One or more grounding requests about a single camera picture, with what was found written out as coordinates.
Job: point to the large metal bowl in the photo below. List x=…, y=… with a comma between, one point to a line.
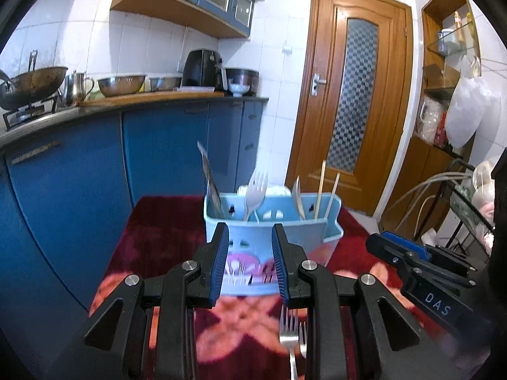
x=121, y=85

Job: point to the white bowl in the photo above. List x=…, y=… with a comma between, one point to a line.
x=239, y=88

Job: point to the metal kettle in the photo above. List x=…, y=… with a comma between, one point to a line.
x=75, y=87

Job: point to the black air fryer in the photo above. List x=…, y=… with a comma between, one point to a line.
x=200, y=67

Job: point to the white rice paddle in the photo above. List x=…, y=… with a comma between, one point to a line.
x=223, y=79

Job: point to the small metal bowl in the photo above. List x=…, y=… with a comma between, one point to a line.
x=164, y=83

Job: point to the small metal fork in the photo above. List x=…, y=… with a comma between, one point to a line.
x=303, y=338

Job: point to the blue base cabinets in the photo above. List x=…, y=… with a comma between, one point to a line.
x=166, y=146

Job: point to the red floral blanket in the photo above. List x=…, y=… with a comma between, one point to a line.
x=158, y=225

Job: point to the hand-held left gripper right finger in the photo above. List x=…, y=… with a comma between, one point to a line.
x=279, y=261

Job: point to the plastic bags on shelf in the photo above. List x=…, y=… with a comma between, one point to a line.
x=431, y=122

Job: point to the white wall switch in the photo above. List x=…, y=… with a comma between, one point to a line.
x=287, y=48

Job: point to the wooden shelf unit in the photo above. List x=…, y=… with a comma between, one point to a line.
x=439, y=8

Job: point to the black rice cooker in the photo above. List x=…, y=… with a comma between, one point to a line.
x=243, y=76

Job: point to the clear plastic bag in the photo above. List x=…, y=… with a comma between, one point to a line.
x=483, y=182

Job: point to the gas stove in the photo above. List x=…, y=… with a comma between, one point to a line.
x=27, y=114

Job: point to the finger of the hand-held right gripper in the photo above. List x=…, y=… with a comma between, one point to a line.
x=386, y=251
x=408, y=242

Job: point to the wooden door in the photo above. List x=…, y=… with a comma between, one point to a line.
x=317, y=146

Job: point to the white hanging plastic bag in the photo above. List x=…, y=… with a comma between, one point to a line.
x=471, y=107

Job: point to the wooden board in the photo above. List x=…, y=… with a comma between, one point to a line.
x=158, y=97

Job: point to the wooden chopstick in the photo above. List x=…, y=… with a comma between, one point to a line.
x=321, y=186
x=332, y=196

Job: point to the light blue utensil holder box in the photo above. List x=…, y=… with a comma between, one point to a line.
x=249, y=239

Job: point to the dark metal wok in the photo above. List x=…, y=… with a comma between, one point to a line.
x=31, y=83

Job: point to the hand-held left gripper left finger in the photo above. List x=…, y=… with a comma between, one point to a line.
x=220, y=261

